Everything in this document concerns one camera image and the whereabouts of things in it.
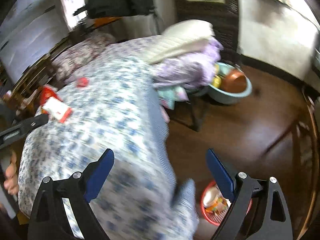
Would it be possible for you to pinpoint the cream quilted pillow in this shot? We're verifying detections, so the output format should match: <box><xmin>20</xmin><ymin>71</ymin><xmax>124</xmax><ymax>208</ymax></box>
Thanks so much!
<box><xmin>141</xmin><ymin>20</ymin><xmax>215</xmax><ymax>64</ymax></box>

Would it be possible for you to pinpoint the wooden chair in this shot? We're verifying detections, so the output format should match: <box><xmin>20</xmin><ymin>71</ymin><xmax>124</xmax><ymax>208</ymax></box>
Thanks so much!
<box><xmin>265</xmin><ymin>84</ymin><xmax>320</xmax><ymax>240</ymax></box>

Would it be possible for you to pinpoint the purple floral blanket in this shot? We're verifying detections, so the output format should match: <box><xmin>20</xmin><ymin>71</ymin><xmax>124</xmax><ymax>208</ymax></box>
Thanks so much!
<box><xmin>153</xmin><ymin>37</ymin><xmax>223</xmax><ymax>89</ymax></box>

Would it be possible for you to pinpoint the left human hand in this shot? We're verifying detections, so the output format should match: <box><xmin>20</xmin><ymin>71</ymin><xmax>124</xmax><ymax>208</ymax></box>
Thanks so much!
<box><xmin>4</xmin><ymin>151</ymin><xmax>19</xmax><ymax>196</ymax></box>

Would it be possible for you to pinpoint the dark wooden bed frame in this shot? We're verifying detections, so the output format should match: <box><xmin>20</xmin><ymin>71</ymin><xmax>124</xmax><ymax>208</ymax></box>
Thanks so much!
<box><xmin>4</xmin><ymin>36</ymin><xmax>72</xmax><ymax>118</ymax></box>

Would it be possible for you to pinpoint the red white paper box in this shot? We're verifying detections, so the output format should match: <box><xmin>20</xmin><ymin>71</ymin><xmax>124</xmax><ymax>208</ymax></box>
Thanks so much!
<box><xmin>43</xmin><ymin>96</ymin><xmax>72</xmax><ymax>123</ymax></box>

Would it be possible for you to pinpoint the copper brown bowl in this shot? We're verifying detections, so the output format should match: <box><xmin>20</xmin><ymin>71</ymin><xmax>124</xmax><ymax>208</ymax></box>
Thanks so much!
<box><xmin>220</xmin><ymin>68</ymin><xmax>247</xmax><ymax>93</ymax></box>

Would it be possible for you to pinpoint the yellow plastic toy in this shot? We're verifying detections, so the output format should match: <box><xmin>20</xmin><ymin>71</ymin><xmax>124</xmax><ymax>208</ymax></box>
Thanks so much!
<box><xmin>211</xmin><ymin>63</ymin><xmax>222</xmax><ymax>88</ymax></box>

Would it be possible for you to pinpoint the blue floral bed quilt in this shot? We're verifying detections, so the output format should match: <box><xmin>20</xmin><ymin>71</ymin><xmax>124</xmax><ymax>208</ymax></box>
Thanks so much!
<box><xmin>18</xmin><ymin>36</ymin><xmax>199</xmax><ymax>239</ymax></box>

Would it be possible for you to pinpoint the small red wrapper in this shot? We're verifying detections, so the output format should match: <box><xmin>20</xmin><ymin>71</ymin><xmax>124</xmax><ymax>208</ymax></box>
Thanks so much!
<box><xmin>76</xmin><ymin>77</ymin><xmax>89</xmax><ymax>88</ymax></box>

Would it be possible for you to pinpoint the red snack wrapper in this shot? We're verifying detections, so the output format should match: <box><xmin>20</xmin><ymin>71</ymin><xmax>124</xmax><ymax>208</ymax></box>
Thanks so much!
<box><xmin>40</xmin><ymin>85</ymin><xmax>61</xmax><ymax>106</ymax></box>

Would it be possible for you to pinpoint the red plastic trash basket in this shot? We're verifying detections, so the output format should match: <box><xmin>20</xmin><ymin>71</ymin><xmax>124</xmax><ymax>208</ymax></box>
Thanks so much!
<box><xmin>199</xmin><ymin>179</ymin><xmax>253</xmax><ymax>227</ymax></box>

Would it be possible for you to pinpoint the light blue plastic basin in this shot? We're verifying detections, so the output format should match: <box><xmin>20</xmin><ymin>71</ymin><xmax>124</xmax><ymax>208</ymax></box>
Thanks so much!
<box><xmin>208</xmin><ymin>62</ymin><xmax>252</xmax><ymax>105</ymax></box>

